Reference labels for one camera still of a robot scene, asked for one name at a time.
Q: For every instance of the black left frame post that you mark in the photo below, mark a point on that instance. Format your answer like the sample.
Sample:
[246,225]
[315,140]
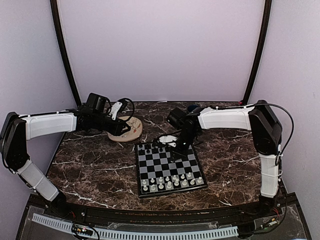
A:
[63,51]

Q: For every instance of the black front rail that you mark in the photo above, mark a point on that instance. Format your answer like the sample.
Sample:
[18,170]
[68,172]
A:
[99,215]

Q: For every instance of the white chess queen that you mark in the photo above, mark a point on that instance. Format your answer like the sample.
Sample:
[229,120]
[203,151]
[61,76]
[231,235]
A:
[169,185]

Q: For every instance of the white slotted cable duct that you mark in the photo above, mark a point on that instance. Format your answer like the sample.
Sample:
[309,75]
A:
[121,231]

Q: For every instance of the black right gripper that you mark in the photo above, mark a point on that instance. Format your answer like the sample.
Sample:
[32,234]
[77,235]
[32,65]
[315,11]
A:
[180,154]

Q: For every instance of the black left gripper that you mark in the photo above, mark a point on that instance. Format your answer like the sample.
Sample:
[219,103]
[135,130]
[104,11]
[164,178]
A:
[119,125]

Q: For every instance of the black and white chessboard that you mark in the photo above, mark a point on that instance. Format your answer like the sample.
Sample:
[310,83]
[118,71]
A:
[154,160]

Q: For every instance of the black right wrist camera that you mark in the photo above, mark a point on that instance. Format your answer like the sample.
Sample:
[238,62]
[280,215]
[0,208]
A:
[176,118]

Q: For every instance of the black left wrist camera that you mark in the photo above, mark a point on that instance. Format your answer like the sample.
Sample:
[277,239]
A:
[96,102]

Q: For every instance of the cream plate with bird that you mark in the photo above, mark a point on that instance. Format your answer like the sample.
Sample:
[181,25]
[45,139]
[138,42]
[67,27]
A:
[136,130]

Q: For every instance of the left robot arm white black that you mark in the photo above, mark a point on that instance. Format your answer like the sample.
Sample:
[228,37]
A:
[28,143]

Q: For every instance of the black frame post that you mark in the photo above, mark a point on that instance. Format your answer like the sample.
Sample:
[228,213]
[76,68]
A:
[63,51]
[259,51]

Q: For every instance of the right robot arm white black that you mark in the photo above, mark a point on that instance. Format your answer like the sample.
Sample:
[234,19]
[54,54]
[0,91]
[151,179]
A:
[257,118]

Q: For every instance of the black right frame post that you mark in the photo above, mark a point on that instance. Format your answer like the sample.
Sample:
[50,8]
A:
[259,51]

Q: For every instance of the small green circuit board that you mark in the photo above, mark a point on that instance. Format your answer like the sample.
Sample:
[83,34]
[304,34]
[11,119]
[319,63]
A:
[81,230]

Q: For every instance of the blue enamel mug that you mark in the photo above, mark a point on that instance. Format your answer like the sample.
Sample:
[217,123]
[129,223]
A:
[192,107]

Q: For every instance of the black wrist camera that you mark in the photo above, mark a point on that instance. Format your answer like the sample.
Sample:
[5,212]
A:
[176,118]
[96,102]

